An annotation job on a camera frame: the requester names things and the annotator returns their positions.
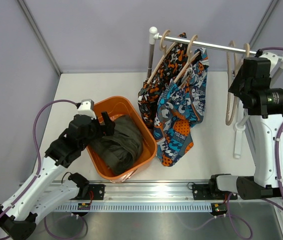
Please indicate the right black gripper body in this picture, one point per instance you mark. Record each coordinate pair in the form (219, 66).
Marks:
(238, 87)

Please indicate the white slotted cable duct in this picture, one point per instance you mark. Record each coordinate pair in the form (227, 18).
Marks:
(130, 207)

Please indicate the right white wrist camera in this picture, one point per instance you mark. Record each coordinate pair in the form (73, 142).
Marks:
(275, 59)

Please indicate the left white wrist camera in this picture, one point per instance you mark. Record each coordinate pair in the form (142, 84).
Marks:
(86, 107)

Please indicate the orange plastic basket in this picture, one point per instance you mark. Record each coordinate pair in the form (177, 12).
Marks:
(117, 106)

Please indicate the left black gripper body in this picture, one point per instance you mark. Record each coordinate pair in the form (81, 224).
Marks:
(96, 132)

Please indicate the olive green shorts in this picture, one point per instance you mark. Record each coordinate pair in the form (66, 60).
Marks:
(121, 150)

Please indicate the blue orange patterned shorts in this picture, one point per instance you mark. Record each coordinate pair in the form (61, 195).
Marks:
(180, 107)

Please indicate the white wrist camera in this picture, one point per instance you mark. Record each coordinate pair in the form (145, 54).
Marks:
(275, 59)
(86, 107)

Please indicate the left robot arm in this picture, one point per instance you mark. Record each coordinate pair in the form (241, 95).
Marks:
(20, 214)

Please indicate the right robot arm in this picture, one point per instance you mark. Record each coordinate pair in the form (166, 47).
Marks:
(263, 123)

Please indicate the orange black camo shorts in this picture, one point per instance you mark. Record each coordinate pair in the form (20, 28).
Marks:
(167, 68)

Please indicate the aluminium mounting rail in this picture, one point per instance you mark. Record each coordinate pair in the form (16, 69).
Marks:
(139, 192)

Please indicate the silver clothes rack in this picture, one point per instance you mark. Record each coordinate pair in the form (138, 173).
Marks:
(154, 35)

